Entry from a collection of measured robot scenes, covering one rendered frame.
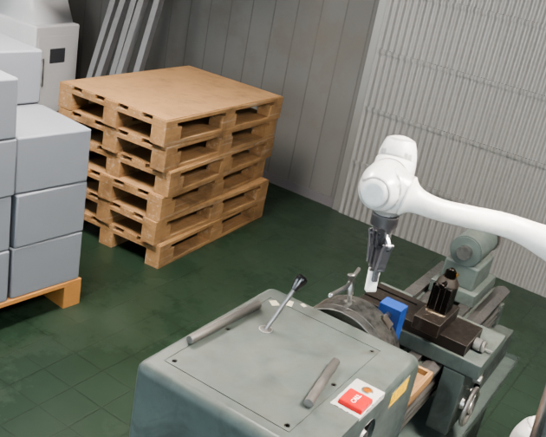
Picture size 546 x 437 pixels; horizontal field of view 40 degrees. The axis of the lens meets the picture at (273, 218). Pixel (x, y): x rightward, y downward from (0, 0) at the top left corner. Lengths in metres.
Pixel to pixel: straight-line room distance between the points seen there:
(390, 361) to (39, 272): 2.54
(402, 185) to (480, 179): 3.91
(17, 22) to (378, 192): 5.79
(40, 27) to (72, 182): 3.31
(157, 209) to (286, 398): 3.08
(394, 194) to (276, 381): 0.51
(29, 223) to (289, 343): 2.27
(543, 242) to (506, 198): 3.71
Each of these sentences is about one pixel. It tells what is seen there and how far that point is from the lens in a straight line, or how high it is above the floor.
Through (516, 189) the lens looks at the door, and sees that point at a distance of 5.65.
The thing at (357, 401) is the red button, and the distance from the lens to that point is 1.75.
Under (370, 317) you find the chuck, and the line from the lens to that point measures 2.17.
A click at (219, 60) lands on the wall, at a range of 6.79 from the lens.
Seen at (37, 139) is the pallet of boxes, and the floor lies 1.02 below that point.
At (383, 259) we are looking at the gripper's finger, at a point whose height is 1.43.
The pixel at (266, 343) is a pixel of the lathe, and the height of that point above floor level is 1.26.
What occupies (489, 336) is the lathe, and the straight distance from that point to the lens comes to 2.94.
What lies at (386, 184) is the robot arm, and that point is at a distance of 1.78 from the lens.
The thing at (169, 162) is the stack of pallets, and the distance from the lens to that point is 4.57.
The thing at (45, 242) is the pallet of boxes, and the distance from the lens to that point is 4.06.
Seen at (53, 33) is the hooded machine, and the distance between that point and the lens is 7.27.
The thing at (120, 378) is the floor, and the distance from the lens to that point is 3.83.
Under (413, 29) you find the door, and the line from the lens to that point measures 5.78.
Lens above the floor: 2.25
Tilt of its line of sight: 23 degrees down
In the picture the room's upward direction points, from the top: 11 degrees clockwise
